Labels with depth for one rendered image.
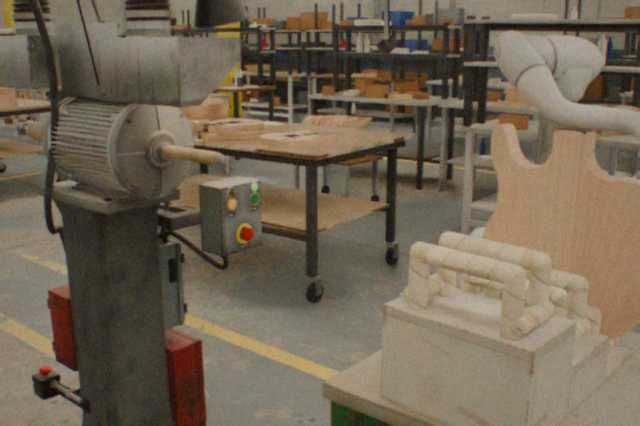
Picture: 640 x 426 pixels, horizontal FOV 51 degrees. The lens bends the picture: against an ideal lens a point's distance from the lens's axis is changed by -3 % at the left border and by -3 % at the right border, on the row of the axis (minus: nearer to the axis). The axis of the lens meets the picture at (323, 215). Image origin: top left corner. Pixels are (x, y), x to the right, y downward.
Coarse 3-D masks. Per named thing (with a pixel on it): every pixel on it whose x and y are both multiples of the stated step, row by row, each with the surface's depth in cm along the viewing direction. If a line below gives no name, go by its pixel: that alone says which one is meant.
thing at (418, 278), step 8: (416, 264) 108; (424, 264) 108; (416, 272) 108; (424, 272) 108; (408, 280) 110; (416, 280) 109; (424, 280) 109; (408, 288) 110; (416, 288) 109; (424, 288) 109; (416, 296) 109; (424, 296) 110; (408, 304) 111; (416, 304) 110; (424, 304) 110
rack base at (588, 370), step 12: (588, 336) 119; (600, 336) 119; (576, 348) 114; (588, 348) 114; (600, 348) 116; (576, 360) 110; (588, 360) 113; (600, 360) 117; (576, 372) 109; (588, 372) 114; (600, 372) 118; (576, 384) 110; (588, 384) 115; (600, 384) 119; (576, 396) 111; (588, 396) 116; (576, 408) 112
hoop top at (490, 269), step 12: (420, 252) 107; (432, 252) 106; (444, 252) 105; (456, 252) 104; (432, 264) 106; (444, 264) 104; (456, 264) 103; (468, 264) 101; (480, 264) 100; (492, 264) 99; (504, 264) 98; (480, 276) 101; (492, 276) 99; (504, 276) 97; (516, 276) 96
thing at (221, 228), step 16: (240, 176) 207; (208, 192) 194; (224, 192) 191; (240, 192) 196; (256, 192) 201; (208, 208) 196; (224, 208) 193; (240, 208) 197; (256, 208) 202; (208, 224) 197; (224, 224) 194; (240, 224) 198; (256, 224) 203; (160, 240) 205; (208, 240) 198; (224, 240) 195; (240, 240) 199; (256, 240) 204; (208, 256) 204; (224, 256) 196
